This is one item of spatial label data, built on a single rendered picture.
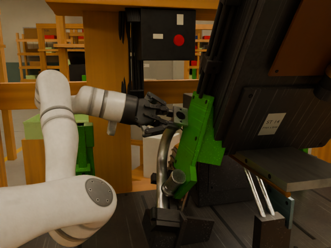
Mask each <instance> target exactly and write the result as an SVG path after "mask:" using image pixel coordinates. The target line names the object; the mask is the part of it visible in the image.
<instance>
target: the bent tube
mask: <svg viewBox="0 0 331 248"><path fill-rule="evenodd" d="M170 121H173V124H177V125H181V126H186V127H187V126H188V109H187V108H183V107H179V106H175V105H174V106H173V117H172V119H171V120H170ZM175 132H176V130H172V129H167V128H166V129H165V131H164V132H163V134H162V137H161V140H160V144H159V148H158V154H157V208H165V209H168V196H165V195H164V194H163V193H162V191H161V186H162V184H163V183H164V182H165V181H167V156H168V150H169V146H170V143H171V140H172V138H173V136H174V134H175Z"/></svg>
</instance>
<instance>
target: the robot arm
mask: <svg viewBox="0 0 331 248"><path fill-rule="evenodd" d="M34 103H35V105H36V107H37V108H38V109H39V110H40V124H41V129H42V135H43V141H44V148H45V182H44V183H38V184H32V185H22V186H8V187H0V248H18V247H19V246H21V245H23V244H25V243H27V242H29V241H31V240H32V239H34V238H36V237H38V236H40V235H43V234H45V233H47V232H48V233H49V235H50V236H51V238H52V239H53V240H54V241H55V242H57V243H58V244H60V245H62V246H65V247H75V246H78V245H80V244H82V243H83V242H85V241H86V240H87V239H89V238H90V237H91V236H92V235H93V234H95V233H96V232H97V231H98V230H99V229H100V228H101V227H103V226H104V225H105V224H106V223H107V222H108V221H109V219H110V218H111V217H112V215H113V214H114V212H115V209H116V206H117V196H116V192H115V190H114V189H113V187H112V186H111V185H110V184H109V183H108V182H106V181H105V180H103V179H101V178H99V177H96V176H92V175H78V176H76V175H75V169H76V160H77V152H78V143H79V134H78V128H77V124H76V121H75V117H74V114H85V115H89V116H94V117H99V118H102V119H105V120H108V127H107V134H108V135H111V136H114V135H115V132H116V126H117V123H122V124H128V125H136V126H138V127H139V128H141V129H142V132H143V134H142V137H144V138H146V137H150V136H155V135H160V134H163V132H164V131H165V129H166V128H167V129H172V130H179V129H180V128H181V127H182V126H181V125H177V124H173V121H167V120H164V119H161V117H159V116H157V115H163V116H164V115H166V117H171V118H172V117H173V110H172V109H169V108H168V107H167V106H166V102H165V101H164V100H162V99H161V98H159V97H157V96H156V95H154V94H153V93H151V92H147V94H146V96H145V98H138V97H137V96H134V95H129V94H125V93H120V92H116V91H108V90H103V89H99V88H95V87H90V86H82V87H81V88H80V90H79V92H78V94H77V95H71V94H70V86H69V82H68V80H67V78H66V77H65V76H64V75H63V74H62V73H61V72H59V71H57V70H53V69H48V70H45V71H43V72H41V73H40V74H39V75H38V77H37V79H36V83H35V95H34ZM148 125H150V126H153V127H152V128H151V127H147V126H148Z"/></svg>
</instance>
